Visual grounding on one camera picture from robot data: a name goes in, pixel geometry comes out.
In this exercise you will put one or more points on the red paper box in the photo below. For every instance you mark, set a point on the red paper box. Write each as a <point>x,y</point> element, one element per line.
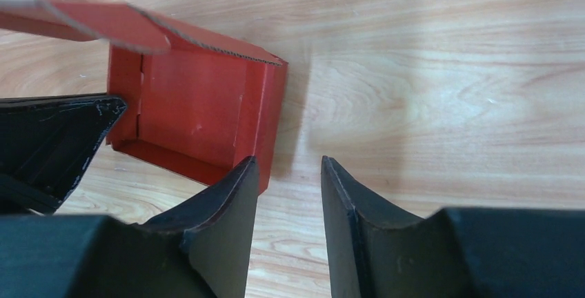
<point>198,101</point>

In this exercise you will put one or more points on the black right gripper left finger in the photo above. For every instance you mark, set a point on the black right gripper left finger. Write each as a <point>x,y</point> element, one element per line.
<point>199,248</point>

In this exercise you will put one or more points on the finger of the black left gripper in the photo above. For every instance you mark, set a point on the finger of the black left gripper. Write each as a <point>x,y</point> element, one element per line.
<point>49,142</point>
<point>21,194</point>

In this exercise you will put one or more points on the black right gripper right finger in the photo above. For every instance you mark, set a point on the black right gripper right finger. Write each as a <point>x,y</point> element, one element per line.
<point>377,249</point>

